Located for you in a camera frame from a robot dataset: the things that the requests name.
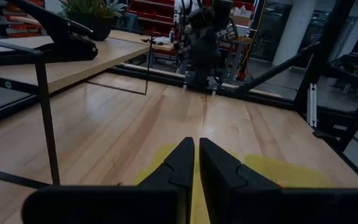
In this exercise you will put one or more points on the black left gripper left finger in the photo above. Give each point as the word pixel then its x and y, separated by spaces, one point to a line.
pixel 179 168

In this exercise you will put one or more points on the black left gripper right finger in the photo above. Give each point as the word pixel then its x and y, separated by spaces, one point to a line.
pixel 225 186

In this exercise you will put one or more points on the yellow translucent pencil case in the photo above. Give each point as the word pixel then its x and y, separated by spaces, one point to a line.
pixel 291 174

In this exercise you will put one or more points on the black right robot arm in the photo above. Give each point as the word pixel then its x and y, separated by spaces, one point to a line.
pixel 204 49

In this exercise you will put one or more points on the wooden shelf riser black legs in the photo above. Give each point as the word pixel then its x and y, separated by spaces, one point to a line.
pixel 73 67

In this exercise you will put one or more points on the red bin storage rack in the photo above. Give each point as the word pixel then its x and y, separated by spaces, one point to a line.
pixel 154 15

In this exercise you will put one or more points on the black stapler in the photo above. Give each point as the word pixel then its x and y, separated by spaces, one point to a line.
pixel 70 46

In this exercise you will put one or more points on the potted succulent plant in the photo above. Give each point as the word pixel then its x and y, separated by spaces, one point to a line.
pixel 98 21

